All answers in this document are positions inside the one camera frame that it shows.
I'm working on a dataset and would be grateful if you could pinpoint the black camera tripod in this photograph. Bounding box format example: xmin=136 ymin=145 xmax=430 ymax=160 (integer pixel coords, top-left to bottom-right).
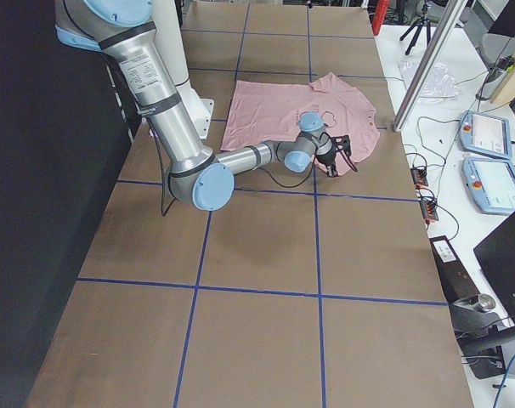
xmin=399 ymin=0 xmax=432 ymax=55

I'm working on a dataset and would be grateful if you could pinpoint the grey clamp with knob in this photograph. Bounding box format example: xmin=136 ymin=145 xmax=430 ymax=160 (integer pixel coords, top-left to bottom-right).
xmin=449 ymin=293 xmax=500 ymax=339

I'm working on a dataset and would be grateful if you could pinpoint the near orange connector box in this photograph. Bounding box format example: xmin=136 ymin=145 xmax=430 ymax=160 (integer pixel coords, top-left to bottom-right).
xmin=420 ymin=197 xmax=439 ymax=224

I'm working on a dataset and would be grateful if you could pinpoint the blue teach pendant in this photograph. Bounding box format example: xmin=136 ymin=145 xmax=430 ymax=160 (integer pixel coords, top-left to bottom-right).
xmin=462 ymin=157 xmax=515 ymax=215
xmin=458 ymin=110 xmax=512 ymax=159

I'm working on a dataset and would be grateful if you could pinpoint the orange connector box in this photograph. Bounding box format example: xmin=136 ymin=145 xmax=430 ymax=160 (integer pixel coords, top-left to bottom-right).
xmin=420 ymin=197 xmax=439 ymax=224
xmin=410 ymin=167 xmax=428 ymax=189

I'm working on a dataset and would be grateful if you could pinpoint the far blue teach pendant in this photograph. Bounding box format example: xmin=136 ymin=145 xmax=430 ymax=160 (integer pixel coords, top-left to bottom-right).
xmin=458 ymin=110 xmax=512 ymax=159

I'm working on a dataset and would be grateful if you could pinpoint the near blue teach pendant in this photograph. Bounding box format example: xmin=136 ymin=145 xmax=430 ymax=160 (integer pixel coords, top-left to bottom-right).
xmin=462 ymin=157 xmax=515 ymax=215

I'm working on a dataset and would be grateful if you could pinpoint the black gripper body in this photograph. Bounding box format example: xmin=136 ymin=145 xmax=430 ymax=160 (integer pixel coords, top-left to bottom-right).
xmin=316 ymin=133 xmax=351 ymax=169

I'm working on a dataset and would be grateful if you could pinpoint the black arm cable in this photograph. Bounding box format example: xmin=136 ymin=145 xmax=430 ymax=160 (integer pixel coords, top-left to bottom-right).
xmin=136 ymin=108 xmax=360 ymax=217

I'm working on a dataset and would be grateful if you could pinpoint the black monitor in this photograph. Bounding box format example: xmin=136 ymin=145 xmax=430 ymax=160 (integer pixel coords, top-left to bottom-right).
xmin=473 ymin=212 xmax=515 ymax=322

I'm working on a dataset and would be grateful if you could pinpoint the black box with label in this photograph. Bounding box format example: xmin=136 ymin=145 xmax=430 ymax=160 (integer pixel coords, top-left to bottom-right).
xmin=429 ymin=235 xmax=480 ymax=303

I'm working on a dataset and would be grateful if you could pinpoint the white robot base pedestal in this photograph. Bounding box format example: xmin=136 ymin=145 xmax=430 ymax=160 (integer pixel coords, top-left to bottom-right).
xmin=149 ymin=0 xmax=215 ymax=141

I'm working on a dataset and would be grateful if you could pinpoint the clear plastic bag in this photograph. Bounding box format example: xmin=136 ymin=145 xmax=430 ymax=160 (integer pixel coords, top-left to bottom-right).
xmin=399 ymin=60 xmax=461 ymax=99

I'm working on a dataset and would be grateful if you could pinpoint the far orange connector box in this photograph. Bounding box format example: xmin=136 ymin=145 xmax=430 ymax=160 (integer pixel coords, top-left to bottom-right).
xmin=410 ymin=167 xmax=428 ymax=189

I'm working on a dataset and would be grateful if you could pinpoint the red object at back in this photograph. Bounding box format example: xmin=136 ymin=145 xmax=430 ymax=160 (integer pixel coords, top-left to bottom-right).
xmin=371 ymin=0 xmax=390 ymax=36

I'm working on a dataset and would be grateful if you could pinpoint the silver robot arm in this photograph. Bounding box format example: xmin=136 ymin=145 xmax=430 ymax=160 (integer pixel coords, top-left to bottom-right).
xmin=54 ymin=1 xmax=349 ymax=212

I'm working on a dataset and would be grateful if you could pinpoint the aluminium frame post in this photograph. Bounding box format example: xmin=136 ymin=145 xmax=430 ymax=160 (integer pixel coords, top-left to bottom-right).
xmin=393 ymin=0 xmax=467 ymax=132

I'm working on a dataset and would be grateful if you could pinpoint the pink snoopy t-shirt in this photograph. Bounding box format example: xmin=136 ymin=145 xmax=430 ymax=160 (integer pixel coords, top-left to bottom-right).
xmin=218 ymin=73 xmax=380 ymax=175

